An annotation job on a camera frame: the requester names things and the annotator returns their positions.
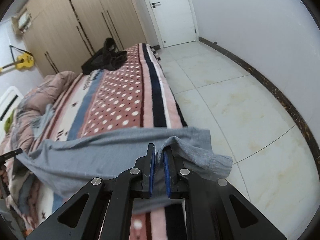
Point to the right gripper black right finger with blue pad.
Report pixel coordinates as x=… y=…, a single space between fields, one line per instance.
x=214 y=209

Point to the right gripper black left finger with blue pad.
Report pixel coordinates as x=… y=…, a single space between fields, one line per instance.
x=102 y=209

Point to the grey-blue knit pants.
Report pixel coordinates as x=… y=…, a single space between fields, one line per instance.
x=66 y=166

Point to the black clothing pile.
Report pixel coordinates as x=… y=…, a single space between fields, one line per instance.
x=107 y=58

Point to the person's left hand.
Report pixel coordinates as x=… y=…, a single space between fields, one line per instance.
x=3 y=174

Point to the pink crumpled duvet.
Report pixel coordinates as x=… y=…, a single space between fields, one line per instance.
x=34 y=105

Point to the green cloth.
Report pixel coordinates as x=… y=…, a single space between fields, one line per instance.
x=8 y=122

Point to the small grey-blue garment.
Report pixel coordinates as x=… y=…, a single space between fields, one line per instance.
x=39 y=123

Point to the white bed headboard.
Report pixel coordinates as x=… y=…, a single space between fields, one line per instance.
x=9 y=101

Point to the yellow ukulele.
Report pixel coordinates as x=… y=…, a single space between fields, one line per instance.
x=24 y=61

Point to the patterned pink bed blanket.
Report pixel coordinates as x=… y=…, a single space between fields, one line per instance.
x=135 y=95

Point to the folded bedding in wardrobe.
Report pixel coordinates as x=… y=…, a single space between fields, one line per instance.
x=24 y=21

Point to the dark baseboard strip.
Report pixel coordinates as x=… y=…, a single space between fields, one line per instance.
x=277 y=93

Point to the beige wooden wardrobe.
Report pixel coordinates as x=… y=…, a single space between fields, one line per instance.
x=64 y=34

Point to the white room door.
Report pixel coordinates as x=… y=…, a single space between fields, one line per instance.
x=175 y=23

